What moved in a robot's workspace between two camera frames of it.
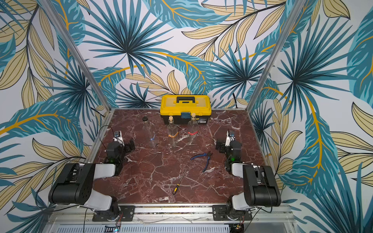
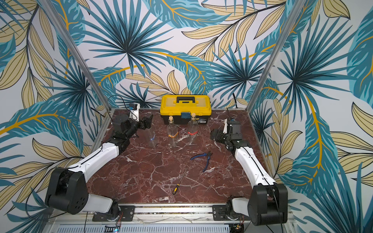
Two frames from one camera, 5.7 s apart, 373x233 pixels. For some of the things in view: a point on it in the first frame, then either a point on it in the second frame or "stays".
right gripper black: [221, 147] → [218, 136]
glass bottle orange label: [172, 133] stays
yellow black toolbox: [181, 108] stays
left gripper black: [128, 149] → [148, 122]
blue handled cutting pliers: [208, 155] stays
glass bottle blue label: [153, 139] stays
